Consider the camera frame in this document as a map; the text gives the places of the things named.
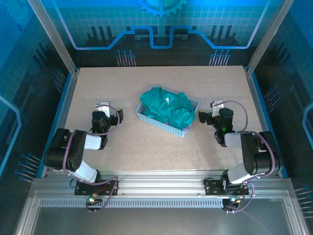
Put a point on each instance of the teal t-shirt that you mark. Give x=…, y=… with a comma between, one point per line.
x=171, y=107

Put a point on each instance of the light blue plastic basket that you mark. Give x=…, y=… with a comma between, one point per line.
x=156, y=123

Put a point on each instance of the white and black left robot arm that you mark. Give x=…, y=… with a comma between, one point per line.
x=58, y=151

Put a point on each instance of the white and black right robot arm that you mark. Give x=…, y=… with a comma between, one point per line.
x=252, y=151

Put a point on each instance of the blue table edge strip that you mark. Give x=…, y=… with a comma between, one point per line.
x=60, y=110
x=260, y=98

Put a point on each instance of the small LED controller board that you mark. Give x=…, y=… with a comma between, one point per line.
x=92, y=200
x=232, y=200

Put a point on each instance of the grey metal front panel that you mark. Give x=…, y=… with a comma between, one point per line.
x=156, y=220

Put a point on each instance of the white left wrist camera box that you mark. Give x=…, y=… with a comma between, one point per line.
x=102, y=107

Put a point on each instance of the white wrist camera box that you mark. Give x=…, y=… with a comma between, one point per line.
x=102, y=107
x=217, y=105

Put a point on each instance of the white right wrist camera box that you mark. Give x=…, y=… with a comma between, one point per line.
x=217, y=105

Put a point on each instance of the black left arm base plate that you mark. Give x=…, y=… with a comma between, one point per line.
x=83, y=188

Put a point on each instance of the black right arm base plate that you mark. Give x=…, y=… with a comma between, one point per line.
x=212, y=188

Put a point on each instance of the aluminium mounting rail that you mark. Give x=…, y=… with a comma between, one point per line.
x=159, y=181

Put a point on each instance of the aluminium frame bracket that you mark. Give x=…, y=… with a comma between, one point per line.
x=265, y=41

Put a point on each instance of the aluminium frame post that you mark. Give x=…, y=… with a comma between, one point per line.
x=57, y=41

